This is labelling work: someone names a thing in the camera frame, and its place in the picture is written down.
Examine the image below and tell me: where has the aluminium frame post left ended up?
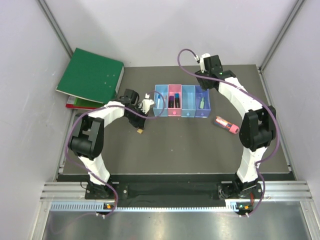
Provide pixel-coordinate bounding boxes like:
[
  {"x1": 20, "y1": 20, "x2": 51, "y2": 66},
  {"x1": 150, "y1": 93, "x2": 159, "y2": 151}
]
[{"x1": 35, "y1": 0, "x2": 74, "y2": 58}]

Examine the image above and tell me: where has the red and green folder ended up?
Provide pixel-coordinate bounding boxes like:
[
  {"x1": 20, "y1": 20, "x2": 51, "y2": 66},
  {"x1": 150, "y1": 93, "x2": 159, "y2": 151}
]
[{"x1": 65, "y1": 96, "x2": 105, "y2": 110}]

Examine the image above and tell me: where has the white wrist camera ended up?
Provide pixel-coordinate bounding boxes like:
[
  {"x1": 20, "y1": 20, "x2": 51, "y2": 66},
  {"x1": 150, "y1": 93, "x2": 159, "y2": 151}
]
[
  {"x1": 195, "y1": 53, "x2": 211, "y2": 73},
  {"x1": 138, "y1": 93, "x2": 155, "y2": 115}
]

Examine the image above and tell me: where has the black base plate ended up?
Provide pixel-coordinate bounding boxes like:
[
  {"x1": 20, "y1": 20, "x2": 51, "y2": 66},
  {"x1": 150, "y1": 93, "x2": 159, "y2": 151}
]
[{"x1": 85, "y1": 182, "x2": 262, "y2": 200}]

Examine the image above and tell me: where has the black highlighter blue cap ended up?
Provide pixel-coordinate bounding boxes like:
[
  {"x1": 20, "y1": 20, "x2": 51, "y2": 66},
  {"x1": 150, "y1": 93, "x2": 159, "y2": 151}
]
[{"x1": 174, "y1": 92, "x2": 180, "y2": 109}]

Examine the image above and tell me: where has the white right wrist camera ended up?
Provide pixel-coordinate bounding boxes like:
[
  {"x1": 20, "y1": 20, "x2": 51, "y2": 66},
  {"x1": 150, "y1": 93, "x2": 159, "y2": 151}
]
[{"x1": 195, "y1": 53, "x2": 211, "y2": 73}]

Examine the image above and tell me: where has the green ring binder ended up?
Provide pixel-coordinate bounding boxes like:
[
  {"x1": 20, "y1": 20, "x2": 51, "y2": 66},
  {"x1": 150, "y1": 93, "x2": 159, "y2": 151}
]
[{"x1": 56, "y1": 48, "x2": 125, "y2": 104}]

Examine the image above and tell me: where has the pink drawer box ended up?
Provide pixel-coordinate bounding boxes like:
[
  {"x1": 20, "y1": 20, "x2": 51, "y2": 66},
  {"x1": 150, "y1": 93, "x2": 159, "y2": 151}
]
[{"x1": 167, "y1": 84, "x2": 182, "y2": 117}]

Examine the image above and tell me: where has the aluminium frame post right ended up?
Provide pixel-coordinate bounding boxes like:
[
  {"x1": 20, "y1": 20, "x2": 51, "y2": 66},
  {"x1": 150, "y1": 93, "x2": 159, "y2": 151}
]
[{"x1": 258, "y1": 0, "x2": 306, "y2": 74}]

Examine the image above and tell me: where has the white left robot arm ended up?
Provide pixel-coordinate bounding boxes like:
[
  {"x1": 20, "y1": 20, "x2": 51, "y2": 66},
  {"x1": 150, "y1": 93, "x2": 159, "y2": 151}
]
[{"x1": 68, "y1": 89, "x2": 155, "y2": 199}]

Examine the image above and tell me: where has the light blue drawer box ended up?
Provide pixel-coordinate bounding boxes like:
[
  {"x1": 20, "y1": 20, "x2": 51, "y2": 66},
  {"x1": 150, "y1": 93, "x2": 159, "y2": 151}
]
[
  {"x1": 181, "y1": 85, "x2": 196, "y2": 118},
  {"x1": 153, "y1": 84, "x2": 169, "y2": 117}
]

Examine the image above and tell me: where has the aluminium frame post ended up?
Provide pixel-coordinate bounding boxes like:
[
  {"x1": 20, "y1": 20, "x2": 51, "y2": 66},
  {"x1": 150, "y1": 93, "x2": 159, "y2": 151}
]
[
  {"x1": 35, "y1": 0, "x2": 74, "y2": 58},
  {"x1": 258, "y1": 0, "x2": 306, "y2": 74}
]

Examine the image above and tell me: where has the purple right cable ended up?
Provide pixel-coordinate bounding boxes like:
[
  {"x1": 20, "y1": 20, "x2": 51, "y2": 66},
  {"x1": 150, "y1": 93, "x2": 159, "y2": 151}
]
[{"x1": 177, "y1": 48, "x2": 280, "y2": 218}]

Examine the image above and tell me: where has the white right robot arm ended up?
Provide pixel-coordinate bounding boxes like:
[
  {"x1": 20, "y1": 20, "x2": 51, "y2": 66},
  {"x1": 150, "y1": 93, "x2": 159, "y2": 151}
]
[{"x1": 195, "y1": 53, "x2": 276, "y2": 198}]

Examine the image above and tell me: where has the black marker purple cap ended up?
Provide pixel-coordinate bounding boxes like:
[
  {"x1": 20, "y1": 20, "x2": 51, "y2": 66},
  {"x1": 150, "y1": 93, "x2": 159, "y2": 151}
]
[{"x1": 168, "y1": 95, "x2": 175, "y2": 108}]

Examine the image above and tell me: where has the aluminium front rail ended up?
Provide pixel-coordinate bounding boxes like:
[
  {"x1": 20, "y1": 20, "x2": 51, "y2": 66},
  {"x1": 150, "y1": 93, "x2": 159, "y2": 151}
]
[{"x1": 40, "y1": 181, "x2": 313, "y2": 201}]

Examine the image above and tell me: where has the white marker blue cap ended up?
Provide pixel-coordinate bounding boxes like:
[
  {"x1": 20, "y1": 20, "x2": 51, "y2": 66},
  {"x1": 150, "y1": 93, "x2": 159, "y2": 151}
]
[{"x1": 156, "y1": 95, "x2": 167, "y2": 109}]

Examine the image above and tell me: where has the white slotted cable duct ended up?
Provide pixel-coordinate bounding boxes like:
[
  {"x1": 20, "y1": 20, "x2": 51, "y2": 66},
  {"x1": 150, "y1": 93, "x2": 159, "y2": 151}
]
[{"x1": 49, "y1": 198, "x2": 253, "y2": 213}]

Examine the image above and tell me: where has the colourful tube pink cap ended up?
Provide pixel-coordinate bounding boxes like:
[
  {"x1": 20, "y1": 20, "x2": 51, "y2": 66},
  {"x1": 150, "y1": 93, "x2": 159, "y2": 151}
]
[{"x1": 214, "y1": 116, "x2": 240, "y2": 134}]

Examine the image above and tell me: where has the purple drawer box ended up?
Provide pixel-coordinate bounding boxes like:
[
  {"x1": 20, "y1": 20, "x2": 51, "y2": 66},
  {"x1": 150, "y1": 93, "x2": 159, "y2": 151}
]
[{"x1": 195, "y1": 85, "x2": 211, "y2": 118}]

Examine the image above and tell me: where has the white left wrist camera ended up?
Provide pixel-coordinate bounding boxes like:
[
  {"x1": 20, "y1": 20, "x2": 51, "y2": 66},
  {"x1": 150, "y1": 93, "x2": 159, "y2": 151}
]
[{"x1": 138, "y1": 93, "x2": 155, "y2": 115}]

